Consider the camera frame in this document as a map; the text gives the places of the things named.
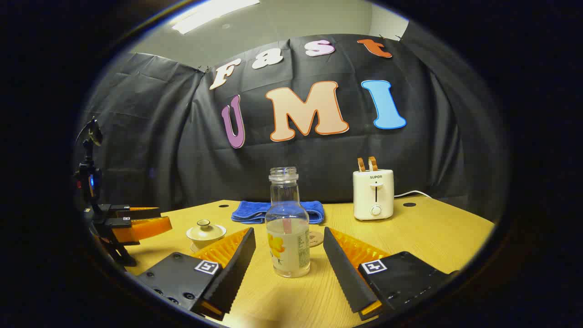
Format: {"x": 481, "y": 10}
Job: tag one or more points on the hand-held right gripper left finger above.
{"x": 234, "y": 273}

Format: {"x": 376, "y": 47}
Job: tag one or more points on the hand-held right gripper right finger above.
{"x": 346, "y": 278}

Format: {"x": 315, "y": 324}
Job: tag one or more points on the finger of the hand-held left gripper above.
{"x": 136, "y": 212}
{"x": 141, "y": 228}

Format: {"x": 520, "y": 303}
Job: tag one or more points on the cream ceramic teacup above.
{"x": 202, "y": 243}

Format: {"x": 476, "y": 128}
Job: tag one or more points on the round cork coaster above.
{"x": 316, "y": 239}

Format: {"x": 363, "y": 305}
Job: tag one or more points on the cream teacup lid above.
{"x": 206, "y": 231}

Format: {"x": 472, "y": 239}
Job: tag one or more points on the clear water bottle yellow label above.
{"x": 288, "y": 237}

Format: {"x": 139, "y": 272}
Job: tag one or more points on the folded blue towel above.
{"x": 250, "y": 212}

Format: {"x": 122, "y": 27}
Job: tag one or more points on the white toaster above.
{"x": 366, "y": 196}

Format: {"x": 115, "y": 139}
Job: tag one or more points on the toast slice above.
{"x": 361, "y": 165}
{"x": 373, "y": 163}

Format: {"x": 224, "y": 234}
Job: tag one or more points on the black backdrop cloth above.
{"x": 319, "y": 155}

